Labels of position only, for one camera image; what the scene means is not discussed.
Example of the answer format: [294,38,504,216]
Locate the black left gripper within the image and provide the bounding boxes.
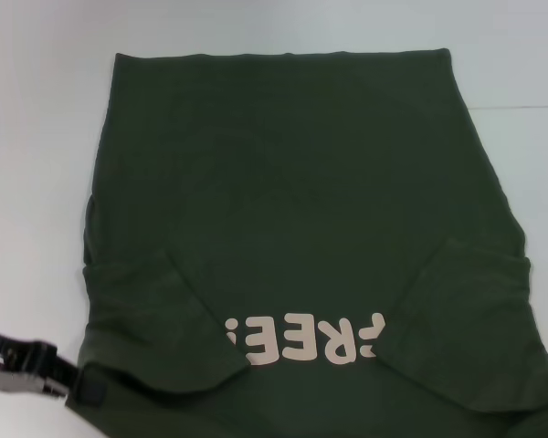
[0,325,112,407]

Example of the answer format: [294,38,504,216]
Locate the dark green printed t-shirt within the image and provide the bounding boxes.
[63,47,548,438]

